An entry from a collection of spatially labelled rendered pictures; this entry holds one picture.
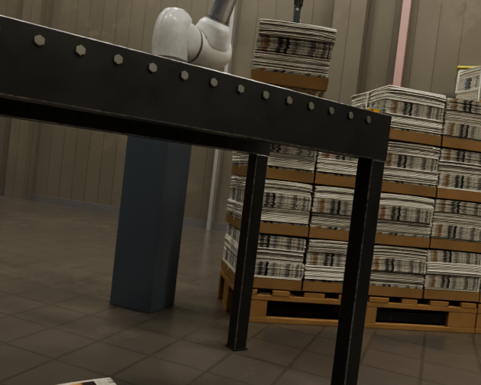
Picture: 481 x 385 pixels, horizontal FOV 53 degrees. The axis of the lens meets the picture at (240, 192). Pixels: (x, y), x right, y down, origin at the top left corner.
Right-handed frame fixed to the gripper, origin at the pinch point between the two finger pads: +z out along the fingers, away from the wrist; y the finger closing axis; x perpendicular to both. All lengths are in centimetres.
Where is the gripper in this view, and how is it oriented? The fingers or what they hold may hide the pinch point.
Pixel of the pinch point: (298, 8)
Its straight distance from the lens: 212.5
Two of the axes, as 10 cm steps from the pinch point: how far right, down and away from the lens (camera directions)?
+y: -1.4, 9.9, -0.4
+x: 9.8, 1.4, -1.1
